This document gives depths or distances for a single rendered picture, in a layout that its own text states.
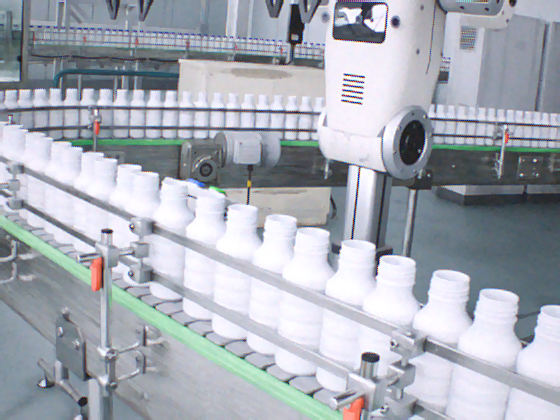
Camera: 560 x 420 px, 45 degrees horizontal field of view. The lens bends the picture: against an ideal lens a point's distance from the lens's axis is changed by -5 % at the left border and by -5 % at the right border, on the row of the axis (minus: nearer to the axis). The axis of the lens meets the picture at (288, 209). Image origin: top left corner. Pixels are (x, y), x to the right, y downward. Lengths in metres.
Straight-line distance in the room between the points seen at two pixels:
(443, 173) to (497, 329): 2.49
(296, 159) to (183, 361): 1.85
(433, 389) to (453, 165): 2.48
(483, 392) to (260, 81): 4.54
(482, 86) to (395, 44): 5.43
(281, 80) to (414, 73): 3.74
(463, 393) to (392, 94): 0.88
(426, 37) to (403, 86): 0.11
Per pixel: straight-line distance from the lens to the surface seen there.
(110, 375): 1.02
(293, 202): 5.37
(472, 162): 3.22
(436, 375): 0.70
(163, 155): 2.52
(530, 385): 0.63
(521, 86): 7.20
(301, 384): 0.81
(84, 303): 1.16
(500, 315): 0.65
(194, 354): 0.92
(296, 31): 7.15
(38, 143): 1.34
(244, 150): 2.44
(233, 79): 5.02
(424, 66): 1.48
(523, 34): 7.16
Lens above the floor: 1.37
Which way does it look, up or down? 13 degrees down
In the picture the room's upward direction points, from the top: 5 degrees clockwise
